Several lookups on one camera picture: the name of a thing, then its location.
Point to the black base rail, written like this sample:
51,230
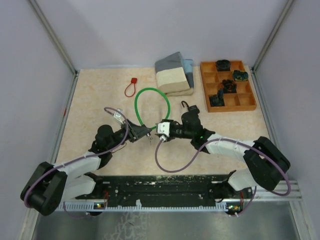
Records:
165,190

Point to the aluminium frame post left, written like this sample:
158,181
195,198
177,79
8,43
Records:
52,35

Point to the aluminium frame post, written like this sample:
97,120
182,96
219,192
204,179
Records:
52,35
273,34

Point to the dark rolled item lower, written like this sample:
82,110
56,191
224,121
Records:
217,100

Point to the black Kaijing padlock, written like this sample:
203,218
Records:
190,108

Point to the folded grey beige cloth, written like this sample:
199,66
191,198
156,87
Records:
174,75

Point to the wooden compartment tray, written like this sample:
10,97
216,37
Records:
242,100

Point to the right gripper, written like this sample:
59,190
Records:
171,134

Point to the dark rolled item top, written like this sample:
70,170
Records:
223,65

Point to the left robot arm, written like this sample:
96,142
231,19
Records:
52,184

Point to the dark rolled item right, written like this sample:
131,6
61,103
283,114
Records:
240,76

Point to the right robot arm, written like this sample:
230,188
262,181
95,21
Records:
266,166

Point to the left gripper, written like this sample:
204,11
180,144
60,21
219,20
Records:
141,131

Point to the dark rolled item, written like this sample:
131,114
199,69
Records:
229,86
240,76
217,100
223,65

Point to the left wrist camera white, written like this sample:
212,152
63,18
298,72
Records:
117,116

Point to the small silver key pair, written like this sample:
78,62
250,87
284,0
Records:
150,138

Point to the aluminium frame post right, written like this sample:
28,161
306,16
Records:
273,34

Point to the dark rolled item middle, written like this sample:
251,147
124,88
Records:
229,86

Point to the green cable lock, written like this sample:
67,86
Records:
152,104

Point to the red cable seal lock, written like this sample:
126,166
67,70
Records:
130,90

